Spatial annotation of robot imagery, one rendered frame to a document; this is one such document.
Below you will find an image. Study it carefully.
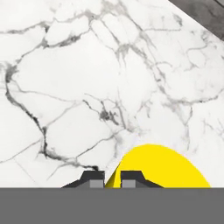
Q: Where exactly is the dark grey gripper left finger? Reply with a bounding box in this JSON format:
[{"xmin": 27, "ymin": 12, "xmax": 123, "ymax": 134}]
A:
[{"xmin": 60, "ymin": 171, "xmax": 106, "ymax": 189}]

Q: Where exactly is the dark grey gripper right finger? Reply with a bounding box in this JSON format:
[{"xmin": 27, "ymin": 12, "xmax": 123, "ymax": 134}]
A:
[{"xmin": 120, "ymin": 171, "xmax": 165, "ymax": 189}]

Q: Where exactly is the yellow bowl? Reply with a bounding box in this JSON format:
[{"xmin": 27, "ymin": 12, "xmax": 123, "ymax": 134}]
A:
[{"xmin": 105, "ymin": 143, "xmax": 212, "ymax": 189}]

